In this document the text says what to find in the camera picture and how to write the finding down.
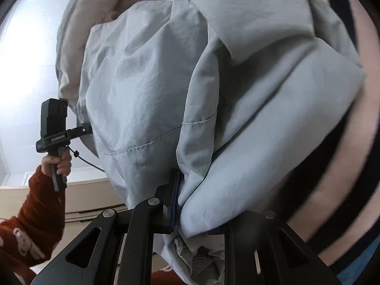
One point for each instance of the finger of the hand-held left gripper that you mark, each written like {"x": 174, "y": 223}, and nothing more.
{"x": 80, "y": 130}

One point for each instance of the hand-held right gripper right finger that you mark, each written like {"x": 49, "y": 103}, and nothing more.
{"x": 255, "y": 243}

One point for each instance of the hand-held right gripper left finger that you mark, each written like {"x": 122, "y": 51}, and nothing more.
{"x": 142, "y": 228}

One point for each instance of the light blue hooded jacket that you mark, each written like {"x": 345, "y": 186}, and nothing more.
{"x": 207, "y": 95}

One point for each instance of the person's left forearm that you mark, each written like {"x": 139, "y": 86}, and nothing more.
{"x": 29, "y": 213}

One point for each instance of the person's left hand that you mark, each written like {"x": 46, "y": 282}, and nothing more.
{"x": 63, "y": 163}

